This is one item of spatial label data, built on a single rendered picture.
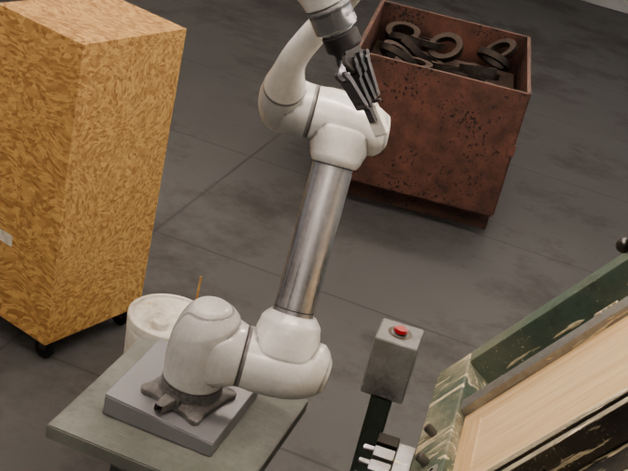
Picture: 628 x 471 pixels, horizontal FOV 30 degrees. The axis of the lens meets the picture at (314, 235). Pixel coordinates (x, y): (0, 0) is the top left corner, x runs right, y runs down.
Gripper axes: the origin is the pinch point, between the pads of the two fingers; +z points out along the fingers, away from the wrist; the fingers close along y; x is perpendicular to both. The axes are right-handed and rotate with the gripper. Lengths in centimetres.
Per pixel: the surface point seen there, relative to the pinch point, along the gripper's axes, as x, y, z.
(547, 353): -4, 23, 77
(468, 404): 18, 16, 85
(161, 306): 158, 77, 76
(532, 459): -18, -26, 69
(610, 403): -35, -18, 63
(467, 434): 14, 6, 86
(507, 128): 120, 314, 131
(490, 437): 5, 0, 83
